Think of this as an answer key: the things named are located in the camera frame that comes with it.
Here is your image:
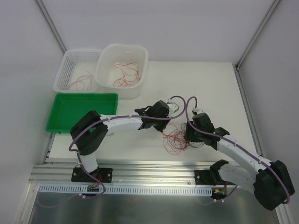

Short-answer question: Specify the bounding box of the black white-striped cable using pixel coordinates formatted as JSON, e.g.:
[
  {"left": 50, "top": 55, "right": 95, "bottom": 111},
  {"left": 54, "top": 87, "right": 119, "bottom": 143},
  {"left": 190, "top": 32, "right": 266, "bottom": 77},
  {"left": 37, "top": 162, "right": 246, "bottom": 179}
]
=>
[{"left": 184, "top": 140, "right": 206, "bottom": 150}]

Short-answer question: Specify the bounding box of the pink cable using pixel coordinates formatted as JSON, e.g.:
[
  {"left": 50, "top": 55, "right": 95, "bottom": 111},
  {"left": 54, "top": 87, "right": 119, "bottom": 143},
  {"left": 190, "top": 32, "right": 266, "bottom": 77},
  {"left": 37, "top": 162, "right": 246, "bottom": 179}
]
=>
[{"left": 162, "top": 123, "right": 189, "bottom": 155}]

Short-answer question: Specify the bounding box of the orange cable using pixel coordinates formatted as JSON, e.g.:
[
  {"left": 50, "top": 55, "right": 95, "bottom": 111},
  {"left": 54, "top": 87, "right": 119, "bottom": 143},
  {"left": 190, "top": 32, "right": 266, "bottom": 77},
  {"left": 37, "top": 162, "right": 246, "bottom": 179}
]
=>
[{"left": 113, "top": 62, "right": 141, "bottom": 88}]

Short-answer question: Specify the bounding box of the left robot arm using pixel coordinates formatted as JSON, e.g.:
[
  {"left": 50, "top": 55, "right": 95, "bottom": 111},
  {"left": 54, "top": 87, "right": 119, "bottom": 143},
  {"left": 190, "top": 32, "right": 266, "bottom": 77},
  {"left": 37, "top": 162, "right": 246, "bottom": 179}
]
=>
[{"left": 70, "top": 100, "right": 177, "bottom": 182}]

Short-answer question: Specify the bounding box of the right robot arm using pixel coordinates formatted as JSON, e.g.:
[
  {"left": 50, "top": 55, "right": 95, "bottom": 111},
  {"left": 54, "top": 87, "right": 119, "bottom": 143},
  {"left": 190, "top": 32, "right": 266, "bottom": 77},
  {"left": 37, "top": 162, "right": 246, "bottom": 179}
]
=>
[{"left": 187, "top": 112, "right": 295, "bottom": 210}]

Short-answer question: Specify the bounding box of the white plastic tub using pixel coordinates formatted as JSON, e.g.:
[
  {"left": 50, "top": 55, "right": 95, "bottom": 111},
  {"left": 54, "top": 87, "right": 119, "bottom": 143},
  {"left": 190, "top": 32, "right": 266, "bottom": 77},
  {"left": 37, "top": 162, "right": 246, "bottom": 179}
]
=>
[{"left": 94, "top": 44, "right": 149, "bottom": 98}]

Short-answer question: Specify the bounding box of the green plastic tray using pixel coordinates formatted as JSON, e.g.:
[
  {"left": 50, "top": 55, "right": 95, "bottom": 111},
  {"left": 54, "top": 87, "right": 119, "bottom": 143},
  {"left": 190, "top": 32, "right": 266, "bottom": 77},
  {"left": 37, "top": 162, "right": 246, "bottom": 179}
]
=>
[{"left": 45, "top": 93, "right": 118, "bottom": 133}]

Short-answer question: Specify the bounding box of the white perforated basket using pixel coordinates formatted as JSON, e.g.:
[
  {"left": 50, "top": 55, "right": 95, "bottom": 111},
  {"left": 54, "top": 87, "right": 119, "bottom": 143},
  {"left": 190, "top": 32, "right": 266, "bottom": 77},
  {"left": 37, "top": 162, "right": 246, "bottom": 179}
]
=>
[{"left": 52, "top": 49, "right": 101, "bottom": 93}]

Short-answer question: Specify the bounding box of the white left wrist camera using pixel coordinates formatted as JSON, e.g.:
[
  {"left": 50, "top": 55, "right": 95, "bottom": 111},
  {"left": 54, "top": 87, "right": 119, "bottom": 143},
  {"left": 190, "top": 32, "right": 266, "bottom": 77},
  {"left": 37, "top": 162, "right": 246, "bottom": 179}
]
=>
[{"left": 166, "top": 98, "right": 179, "bottom": 117}]

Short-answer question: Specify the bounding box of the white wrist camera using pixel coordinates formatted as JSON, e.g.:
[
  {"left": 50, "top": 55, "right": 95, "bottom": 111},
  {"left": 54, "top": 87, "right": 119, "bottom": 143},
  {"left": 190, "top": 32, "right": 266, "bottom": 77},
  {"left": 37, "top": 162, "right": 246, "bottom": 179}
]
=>
[
  {"left": 166, "top": 98, "right": 179, "bottom": 117},
  {"left": 192, "top": 107, "right": 203, "bottom": 115}
]

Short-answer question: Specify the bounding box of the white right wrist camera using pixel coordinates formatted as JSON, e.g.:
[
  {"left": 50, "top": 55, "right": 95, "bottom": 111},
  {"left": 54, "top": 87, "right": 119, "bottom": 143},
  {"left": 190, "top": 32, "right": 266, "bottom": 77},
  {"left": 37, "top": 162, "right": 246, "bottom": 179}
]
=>
[{"left": 192, "top": 107, "right": 203, "bottom": 115}]

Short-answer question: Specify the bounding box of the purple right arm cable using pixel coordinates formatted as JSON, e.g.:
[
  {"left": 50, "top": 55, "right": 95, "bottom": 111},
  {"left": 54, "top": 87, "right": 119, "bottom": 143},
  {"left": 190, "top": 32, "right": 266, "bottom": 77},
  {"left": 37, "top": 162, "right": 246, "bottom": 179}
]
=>
[{"left": 186, "top": 96, "right": 294, "bottom": 205}]

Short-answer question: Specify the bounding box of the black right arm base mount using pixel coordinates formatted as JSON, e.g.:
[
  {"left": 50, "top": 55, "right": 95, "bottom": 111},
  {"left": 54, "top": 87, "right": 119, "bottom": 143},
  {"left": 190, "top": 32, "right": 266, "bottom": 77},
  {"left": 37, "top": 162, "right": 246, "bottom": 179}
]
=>
[{"left": 194, "top": 170, "right": 225, "bottom": 186}]

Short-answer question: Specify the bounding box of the aluminium extrusion rail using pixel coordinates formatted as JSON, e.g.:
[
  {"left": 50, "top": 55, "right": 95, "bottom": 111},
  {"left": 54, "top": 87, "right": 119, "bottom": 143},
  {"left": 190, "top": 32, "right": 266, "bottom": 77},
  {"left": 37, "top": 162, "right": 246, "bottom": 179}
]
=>
[{"left": 29, "top": 159, "right": 214, "bottom": 186}]

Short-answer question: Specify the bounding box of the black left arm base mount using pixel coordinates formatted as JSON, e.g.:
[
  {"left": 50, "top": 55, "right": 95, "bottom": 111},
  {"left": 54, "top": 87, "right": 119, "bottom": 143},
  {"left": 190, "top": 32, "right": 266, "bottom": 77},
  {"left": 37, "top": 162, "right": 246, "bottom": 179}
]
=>
[{"left": 71, "top": 167, "right": 113, "bottom": 183}]

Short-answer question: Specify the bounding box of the red cable in basket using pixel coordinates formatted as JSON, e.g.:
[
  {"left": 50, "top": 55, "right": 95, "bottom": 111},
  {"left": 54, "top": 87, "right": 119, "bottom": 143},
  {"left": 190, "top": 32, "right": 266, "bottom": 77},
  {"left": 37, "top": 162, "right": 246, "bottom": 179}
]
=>
[{"left": 67, "top": 69, "right": 94, "bottom": 90}]

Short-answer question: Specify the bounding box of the white slotted cable duct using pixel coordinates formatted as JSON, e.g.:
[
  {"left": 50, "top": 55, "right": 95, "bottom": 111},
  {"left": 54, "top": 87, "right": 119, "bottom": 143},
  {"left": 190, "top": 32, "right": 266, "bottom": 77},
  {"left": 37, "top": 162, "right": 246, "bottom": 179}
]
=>
[{"left": 39, "top": 184, "right": 212, "bottom": 196}]

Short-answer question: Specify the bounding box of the right aluminium frame post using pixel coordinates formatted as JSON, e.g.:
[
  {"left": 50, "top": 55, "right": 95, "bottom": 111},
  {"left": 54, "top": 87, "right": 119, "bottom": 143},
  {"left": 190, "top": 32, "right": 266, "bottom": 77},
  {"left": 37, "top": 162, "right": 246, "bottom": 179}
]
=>
[{"left": 235, "top": 0, "right": 281, "bottom": 71}]

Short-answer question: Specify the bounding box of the aluminium frame post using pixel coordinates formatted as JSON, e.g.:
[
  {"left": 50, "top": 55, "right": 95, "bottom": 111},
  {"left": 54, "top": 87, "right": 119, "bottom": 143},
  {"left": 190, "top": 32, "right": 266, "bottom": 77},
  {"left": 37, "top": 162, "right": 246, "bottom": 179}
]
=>
[
  {"left": 235, "top": 0, "right": 281, "bottom": 71},
  {"left": 34, "top": 0, "right": 67, "bottom": 54}
]

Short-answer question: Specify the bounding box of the left aluminium frame post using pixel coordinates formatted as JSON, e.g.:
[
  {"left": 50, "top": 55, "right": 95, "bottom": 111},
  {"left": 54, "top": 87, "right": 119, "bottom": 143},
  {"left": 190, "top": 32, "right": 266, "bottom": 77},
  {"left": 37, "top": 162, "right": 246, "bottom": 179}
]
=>
[{"left": 34, "top": 0, "right": 67, "bottom": 54}]

